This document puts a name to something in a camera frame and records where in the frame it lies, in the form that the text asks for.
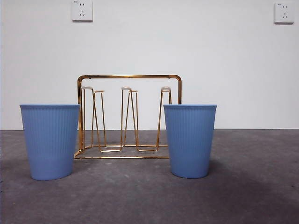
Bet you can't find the blue ribbed plastic cup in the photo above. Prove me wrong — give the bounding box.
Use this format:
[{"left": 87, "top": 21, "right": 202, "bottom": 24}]
[
  {"left": 19, "top": 104, "right": 81, "bottom": 181},
  {"left": 163, "top": 104, "right": 218, "bottom": 179}
]

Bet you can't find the gold wire cup rack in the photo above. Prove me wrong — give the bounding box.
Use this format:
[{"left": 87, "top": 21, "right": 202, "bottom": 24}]
[{"left": 73, "top": 74, "right": 183, "bottom": 160}]

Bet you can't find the white wall socket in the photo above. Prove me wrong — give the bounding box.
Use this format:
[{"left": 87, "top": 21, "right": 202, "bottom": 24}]
[
  {"left": 71, "top": 0, "right": 93, "bottom": 23},
  {"left": 274, "top": 2, "right": 294, "bottom": 24}
]

